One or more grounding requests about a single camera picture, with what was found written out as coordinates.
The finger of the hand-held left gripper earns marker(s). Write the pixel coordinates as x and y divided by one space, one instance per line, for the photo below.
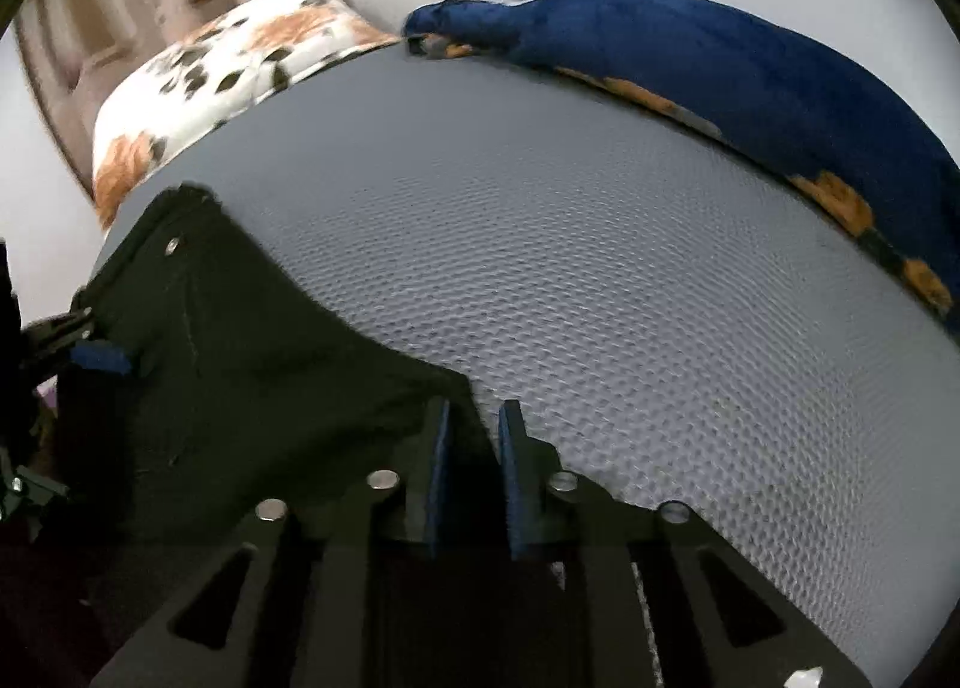
101 356

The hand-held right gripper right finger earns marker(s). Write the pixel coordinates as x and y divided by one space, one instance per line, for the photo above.
514 478

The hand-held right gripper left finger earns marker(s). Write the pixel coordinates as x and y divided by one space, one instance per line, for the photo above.
439 478

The black pants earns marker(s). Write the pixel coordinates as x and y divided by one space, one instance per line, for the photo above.
262 373

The beige curtain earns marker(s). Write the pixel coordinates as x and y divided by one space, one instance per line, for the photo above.
112 21

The white floral pillow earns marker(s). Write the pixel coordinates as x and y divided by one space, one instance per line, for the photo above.
225 66

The blue floral blanket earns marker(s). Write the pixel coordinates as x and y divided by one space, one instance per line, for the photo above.
712 73

